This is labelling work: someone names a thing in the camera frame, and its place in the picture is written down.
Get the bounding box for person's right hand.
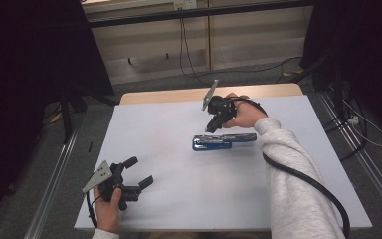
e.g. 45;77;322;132
223;92;269;130

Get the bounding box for black horizontal bar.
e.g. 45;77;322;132
85;0;313;30

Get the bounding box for black hanging floor cable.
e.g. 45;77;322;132
178;8;304;88

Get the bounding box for blue stapler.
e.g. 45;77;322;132
192;132;258;152

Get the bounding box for person's left hand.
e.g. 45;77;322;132
93;186;123;234

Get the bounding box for white table cover sheet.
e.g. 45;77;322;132
74;94;373;232

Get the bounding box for black stand legs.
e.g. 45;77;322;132
58;83;121;145

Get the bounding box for black curtain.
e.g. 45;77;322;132
299;0;382;142
0;0;115;230

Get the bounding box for white floor cable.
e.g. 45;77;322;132
340;99;382;149

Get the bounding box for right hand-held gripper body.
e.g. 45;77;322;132
201;79;239;124

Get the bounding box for aluminium floor rail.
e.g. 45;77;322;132
317;91;382;227
22;128;80;239

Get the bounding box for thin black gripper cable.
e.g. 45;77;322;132
85;190;103;230

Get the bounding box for white wall socket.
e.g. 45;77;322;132
173;0;198;11

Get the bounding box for thick black gripper cable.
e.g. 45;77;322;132
229;96;351;239

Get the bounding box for bundle of black floor cables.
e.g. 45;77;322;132
321;79;368;163

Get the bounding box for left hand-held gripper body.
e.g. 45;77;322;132
82;160;142;212

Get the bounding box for yellow floor tape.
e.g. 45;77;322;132
49;111;64;124
282;68;305;78

